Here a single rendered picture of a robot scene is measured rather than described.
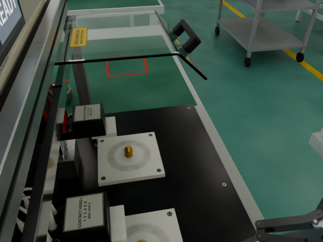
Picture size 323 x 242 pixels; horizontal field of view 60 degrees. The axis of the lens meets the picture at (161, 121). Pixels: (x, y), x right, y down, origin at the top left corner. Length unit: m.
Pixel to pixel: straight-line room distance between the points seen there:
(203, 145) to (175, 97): 0.26
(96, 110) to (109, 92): 0.39
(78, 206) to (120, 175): 0.23
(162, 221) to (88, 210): 0.19
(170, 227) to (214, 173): 0.18
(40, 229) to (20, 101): 0.12
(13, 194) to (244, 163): 1.64
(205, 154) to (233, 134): 1.30
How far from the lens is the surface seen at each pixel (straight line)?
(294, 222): 0.48
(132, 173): 0.65
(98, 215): 0.42
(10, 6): 0.42
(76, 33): 0.59
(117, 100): 0.94
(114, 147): 0.71
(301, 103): 2.51
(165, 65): 1.15
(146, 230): 0.56
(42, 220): 0.30
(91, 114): 0.60
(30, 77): 0.34
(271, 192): 1.71
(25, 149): 0.28
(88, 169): 0.69
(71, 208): 0.44
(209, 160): 0.70
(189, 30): 0.60
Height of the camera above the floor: 1.27
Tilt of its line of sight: 38 degrees down
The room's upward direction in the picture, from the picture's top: straight up
